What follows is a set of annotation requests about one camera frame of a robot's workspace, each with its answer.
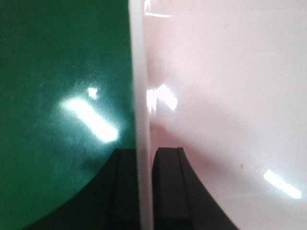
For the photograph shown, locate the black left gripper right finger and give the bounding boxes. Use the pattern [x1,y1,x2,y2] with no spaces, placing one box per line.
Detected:
[152,148,237,230]

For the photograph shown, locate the pink plastic bin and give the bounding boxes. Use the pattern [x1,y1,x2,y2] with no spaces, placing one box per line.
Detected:
[129,0,307,230]

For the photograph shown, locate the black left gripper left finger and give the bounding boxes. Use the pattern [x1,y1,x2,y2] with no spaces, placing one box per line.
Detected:
[25,149,140,230]

